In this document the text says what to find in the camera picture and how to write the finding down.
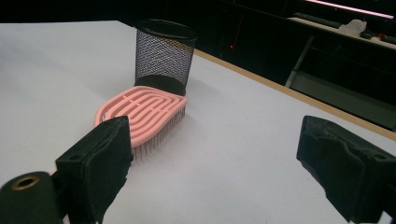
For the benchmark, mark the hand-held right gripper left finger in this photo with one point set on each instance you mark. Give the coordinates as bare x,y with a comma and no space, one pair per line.
93,168

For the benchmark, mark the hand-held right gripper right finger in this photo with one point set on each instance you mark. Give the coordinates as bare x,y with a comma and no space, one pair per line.
345,174

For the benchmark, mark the pink hairbrush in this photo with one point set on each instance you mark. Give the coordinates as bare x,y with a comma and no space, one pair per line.
149,109

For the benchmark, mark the black mesh pen holder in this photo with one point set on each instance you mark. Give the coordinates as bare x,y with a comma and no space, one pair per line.
162,53

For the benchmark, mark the grey metal stand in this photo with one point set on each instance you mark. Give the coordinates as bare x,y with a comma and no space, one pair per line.
339,93

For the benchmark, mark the white crumpled cloth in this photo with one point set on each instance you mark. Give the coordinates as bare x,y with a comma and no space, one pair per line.
353,27

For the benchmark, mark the dark keyboard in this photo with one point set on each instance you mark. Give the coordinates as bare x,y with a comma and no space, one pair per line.
317,20

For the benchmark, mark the pink light strip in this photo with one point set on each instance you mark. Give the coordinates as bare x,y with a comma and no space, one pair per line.
348,7

